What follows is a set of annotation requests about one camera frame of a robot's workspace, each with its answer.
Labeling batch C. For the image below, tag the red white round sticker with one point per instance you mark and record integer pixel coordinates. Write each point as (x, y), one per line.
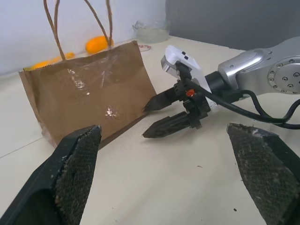
(144, 47)

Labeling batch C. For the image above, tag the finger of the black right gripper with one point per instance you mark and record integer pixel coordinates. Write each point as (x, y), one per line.
(160, 100)
(168, 125)

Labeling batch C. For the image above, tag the large orange fruit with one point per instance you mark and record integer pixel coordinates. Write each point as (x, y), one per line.
(97, 44)

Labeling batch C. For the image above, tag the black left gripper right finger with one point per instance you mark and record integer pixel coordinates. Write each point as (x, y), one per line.
(269, 173)

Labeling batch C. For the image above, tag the orange yellow fruit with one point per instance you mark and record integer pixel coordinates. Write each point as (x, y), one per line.
(41, 64)

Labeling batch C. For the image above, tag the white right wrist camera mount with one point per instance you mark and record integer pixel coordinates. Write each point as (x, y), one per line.
(187, 62)

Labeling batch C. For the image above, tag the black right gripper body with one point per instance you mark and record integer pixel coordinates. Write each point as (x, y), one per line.
(195, 105)

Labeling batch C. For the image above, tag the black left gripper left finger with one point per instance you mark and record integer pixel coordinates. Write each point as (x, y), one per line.
(58, 178)

